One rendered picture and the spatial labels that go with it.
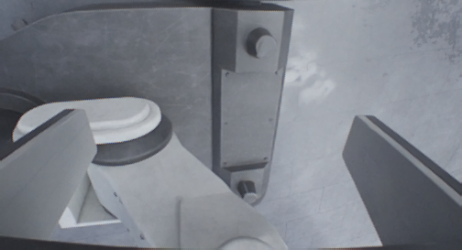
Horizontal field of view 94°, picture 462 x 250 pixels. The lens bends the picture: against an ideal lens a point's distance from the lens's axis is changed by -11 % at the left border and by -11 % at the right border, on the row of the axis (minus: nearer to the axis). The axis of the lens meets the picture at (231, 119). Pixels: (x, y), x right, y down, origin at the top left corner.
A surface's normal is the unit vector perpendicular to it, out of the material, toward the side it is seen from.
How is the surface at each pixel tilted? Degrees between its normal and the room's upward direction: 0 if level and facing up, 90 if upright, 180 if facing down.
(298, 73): 0
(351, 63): 0
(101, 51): 0
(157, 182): 90
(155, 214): 90
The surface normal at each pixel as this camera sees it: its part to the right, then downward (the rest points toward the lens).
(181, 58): 0.21, 0.51
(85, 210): 0.03, -0.86
